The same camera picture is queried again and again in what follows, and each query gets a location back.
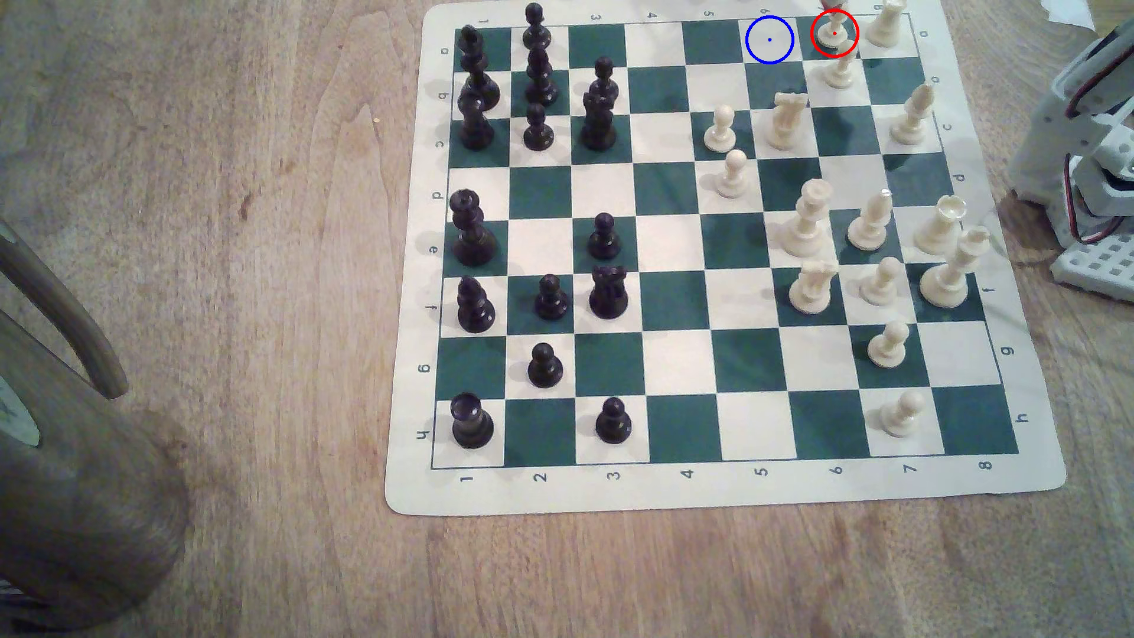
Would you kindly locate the brown wooden chair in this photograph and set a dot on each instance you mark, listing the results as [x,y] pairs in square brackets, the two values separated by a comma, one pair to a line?
[80,496]

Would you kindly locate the white printed robot arm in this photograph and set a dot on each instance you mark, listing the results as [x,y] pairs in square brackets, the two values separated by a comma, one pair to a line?
[1076,115]

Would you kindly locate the black chess pawn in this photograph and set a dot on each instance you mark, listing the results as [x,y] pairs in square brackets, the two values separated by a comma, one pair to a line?
[551,301]
[538,131]
[534,26]
[613,423]
[605,78]
[545,367]
[604,239]

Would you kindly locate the black chess bishop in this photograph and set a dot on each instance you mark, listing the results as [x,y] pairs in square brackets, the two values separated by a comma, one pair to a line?
[475,308]
[540,81]

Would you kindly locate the white chess knight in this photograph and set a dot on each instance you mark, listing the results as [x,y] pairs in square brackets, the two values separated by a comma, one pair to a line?
[812,291]
[787,122]

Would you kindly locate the white chess queen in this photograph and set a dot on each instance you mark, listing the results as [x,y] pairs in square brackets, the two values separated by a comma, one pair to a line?
[950,276]

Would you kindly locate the white perforated base plate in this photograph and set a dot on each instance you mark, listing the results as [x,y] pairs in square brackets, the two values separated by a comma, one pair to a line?
[1098,264]

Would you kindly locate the black chess rook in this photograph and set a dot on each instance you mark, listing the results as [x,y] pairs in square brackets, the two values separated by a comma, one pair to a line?
[471,423]
[609,294]

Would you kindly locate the green white chess mat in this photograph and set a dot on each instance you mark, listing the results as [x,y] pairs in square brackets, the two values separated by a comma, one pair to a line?
[673,354]

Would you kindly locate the white chess bishop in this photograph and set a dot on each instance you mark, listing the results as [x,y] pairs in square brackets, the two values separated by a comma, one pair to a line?
[869,226]
[912,120]

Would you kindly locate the white paper sheet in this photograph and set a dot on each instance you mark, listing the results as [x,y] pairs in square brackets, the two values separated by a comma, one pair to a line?
[1068,11]

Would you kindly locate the white chess pawn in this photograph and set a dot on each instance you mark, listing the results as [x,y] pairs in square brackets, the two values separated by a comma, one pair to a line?
[903,416]
[733,177]
[881,283]
[834,34]
[720,133]
[840,73]
[889,347]

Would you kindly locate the white chess rook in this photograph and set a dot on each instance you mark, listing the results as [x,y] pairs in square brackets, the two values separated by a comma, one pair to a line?
[941,229]
[886,26]

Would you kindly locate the black chess king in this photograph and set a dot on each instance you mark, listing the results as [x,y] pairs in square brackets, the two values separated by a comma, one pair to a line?
[478,75]

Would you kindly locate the black chess knight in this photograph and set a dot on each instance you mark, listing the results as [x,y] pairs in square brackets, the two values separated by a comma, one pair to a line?
[476,126]
[599,126]

